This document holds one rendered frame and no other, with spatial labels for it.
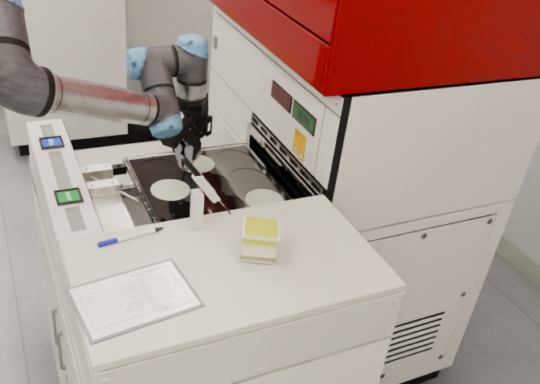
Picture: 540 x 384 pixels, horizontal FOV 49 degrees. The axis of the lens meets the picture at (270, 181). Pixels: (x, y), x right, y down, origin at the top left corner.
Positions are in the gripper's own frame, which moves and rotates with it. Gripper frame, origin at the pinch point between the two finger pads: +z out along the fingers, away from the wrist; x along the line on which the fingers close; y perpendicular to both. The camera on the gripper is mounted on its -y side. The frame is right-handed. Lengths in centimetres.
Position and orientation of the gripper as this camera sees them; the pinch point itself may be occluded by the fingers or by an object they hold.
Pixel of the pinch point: (183, 168)
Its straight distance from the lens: 161.4
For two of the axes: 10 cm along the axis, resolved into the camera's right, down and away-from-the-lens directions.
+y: 4.8, -4.2, 7.7
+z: -1.0, 8.5, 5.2
